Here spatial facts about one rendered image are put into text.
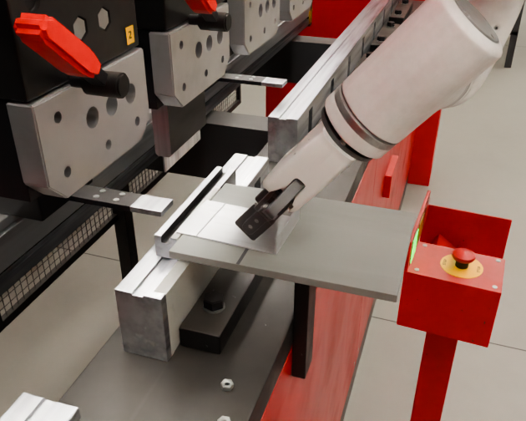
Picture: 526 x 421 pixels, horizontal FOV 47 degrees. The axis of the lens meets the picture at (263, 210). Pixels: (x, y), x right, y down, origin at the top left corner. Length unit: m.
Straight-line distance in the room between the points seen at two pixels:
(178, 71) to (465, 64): 0.27
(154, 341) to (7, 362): 1.44
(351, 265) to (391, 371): 1.34
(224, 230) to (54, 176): 0.33
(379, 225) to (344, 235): 0.05
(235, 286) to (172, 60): 0.33
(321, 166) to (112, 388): 0.34
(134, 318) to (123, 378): 0.07
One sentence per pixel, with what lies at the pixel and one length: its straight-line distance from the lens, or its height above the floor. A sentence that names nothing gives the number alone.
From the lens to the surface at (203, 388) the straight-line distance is 0.71.
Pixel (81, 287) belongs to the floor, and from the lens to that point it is 2.39.
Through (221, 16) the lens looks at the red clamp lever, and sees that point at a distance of 0.60.
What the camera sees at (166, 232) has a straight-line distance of 0.75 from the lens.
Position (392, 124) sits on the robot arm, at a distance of 0.59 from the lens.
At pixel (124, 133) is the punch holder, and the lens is 0.52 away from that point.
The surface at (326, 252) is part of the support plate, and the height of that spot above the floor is 1.00.
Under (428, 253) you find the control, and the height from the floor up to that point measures 0.78.
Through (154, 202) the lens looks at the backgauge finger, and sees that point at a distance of 0.80.
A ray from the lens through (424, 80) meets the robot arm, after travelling 0.57.
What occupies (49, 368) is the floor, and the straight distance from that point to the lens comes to 2.08.
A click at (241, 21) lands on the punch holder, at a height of 1.22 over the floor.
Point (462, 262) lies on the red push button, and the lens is 1.08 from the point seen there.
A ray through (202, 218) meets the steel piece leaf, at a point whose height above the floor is 1.00.
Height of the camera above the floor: 1.39
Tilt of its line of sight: 30 degrees down
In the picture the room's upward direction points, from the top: straight up
